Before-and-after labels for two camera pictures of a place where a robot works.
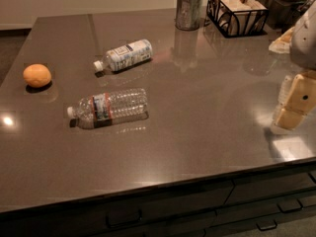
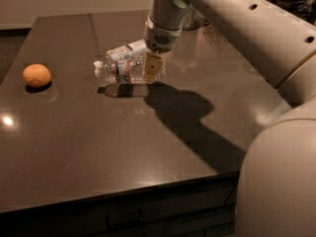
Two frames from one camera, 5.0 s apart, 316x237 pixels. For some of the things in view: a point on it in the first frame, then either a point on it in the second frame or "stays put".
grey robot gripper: (304, 41) -> (162, 38)
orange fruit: (37, 75) stays put
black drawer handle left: (109, 225) stays put
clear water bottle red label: (106, 109) -> (118, 69)
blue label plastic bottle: (124, 56) stays put
